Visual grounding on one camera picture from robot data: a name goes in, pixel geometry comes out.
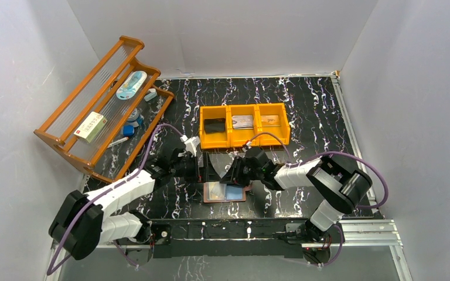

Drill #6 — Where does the black metal base rail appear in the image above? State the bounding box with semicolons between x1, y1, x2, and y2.
52;217;404;261

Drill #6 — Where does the yellow three-compartment bin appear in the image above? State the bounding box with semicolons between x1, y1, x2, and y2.
199;103;291;149

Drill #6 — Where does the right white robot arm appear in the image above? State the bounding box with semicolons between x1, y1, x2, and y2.
220;147;373;242

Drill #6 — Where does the orange wooden shelf rack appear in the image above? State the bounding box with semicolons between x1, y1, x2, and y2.
34;36;175;183

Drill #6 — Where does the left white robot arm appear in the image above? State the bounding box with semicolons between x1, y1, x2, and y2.
48;137;220;260

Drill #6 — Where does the blue white toothbrush package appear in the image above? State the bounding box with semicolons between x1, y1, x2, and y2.
115;70;147;100

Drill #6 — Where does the white green medicine box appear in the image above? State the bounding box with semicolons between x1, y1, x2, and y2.
74;112;107;143

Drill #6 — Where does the blue round cap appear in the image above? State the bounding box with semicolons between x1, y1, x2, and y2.
121;125;135;138

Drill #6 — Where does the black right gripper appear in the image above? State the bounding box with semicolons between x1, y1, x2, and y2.
220;156;263;188

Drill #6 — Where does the white orange marker pen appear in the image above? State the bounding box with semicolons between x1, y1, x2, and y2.
107;137;129;148

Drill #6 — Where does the card in right bin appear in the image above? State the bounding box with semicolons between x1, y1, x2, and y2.
261;115;281;127

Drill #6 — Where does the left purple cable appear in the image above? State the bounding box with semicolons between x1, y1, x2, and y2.
46;123;187;276

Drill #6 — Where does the card stack middle bin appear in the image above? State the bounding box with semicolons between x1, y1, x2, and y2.
231;115;254;129

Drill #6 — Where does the blue white tape roll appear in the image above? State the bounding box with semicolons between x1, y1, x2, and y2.
126;108;144;128

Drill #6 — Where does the pink leather card holder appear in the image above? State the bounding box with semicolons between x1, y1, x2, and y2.
203;181;246;203

